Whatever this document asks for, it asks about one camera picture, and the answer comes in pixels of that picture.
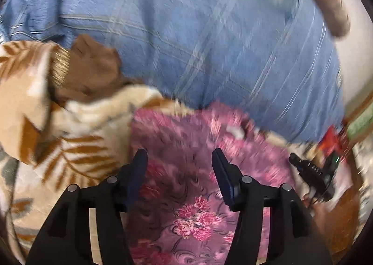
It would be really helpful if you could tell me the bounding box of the clear plastic bag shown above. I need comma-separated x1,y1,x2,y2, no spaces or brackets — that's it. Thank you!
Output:
351,139,372,225

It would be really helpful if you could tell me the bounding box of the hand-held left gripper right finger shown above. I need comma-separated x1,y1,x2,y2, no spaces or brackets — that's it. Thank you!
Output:
211,148,333,265

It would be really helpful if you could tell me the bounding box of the beige leaf print blanket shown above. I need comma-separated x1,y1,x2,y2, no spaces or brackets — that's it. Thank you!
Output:
0,40,199,257

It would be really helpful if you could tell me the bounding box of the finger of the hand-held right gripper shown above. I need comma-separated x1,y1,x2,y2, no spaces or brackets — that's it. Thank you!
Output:
288,153,310,177

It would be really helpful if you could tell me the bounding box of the green picture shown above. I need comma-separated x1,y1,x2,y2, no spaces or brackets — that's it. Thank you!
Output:
347,105,373,140

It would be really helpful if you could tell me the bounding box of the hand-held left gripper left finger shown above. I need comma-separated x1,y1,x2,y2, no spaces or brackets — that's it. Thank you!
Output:
26,148,149,265

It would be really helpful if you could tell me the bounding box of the red plastic bag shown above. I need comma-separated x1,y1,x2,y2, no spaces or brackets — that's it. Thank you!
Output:
318,125,346,163

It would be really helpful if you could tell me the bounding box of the blue plaid quilt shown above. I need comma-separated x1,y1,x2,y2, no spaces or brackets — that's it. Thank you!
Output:
0,0,346,143

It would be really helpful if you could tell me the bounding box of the wooden headboard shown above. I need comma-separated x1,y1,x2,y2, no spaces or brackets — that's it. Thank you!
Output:
341,90,373,143

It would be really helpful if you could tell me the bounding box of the purple floral shirt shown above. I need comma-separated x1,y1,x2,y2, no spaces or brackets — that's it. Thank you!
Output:
128,101,298,265

